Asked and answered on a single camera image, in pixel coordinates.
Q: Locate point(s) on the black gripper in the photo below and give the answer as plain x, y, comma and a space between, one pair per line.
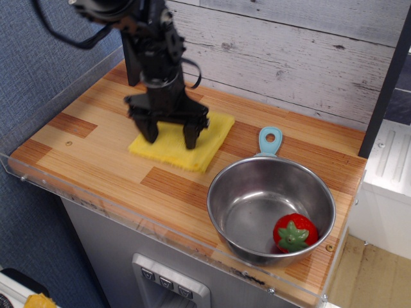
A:
168, 104

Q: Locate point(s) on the yellow towel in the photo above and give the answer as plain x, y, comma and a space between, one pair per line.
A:
170, 146

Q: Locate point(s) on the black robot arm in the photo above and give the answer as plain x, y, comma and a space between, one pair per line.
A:
153, 53

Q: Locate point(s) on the grey toy fridge cabinet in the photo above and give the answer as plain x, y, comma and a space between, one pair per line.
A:
110, 246

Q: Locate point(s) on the silver dispenser button panel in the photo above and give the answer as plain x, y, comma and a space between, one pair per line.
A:
161, 286

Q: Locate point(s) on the red toy strawberry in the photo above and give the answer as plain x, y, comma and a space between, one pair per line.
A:
294, 232

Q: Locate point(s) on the yellow object bottom corner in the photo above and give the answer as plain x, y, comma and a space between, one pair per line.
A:
39, 301

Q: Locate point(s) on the white toy sink unit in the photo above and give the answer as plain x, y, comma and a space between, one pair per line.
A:
381, 211

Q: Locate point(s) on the dark grey left post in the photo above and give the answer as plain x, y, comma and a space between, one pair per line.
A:
132, 53

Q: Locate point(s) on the dark grey post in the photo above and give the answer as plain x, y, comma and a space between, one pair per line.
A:
390, 81
132, 53

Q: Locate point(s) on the silver bowl with blue handle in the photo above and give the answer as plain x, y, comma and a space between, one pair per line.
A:
247, 198

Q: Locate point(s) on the clear acrylic guard rail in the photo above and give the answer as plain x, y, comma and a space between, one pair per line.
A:
65, 119

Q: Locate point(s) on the dark grey right post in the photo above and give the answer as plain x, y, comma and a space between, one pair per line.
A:
390, 81

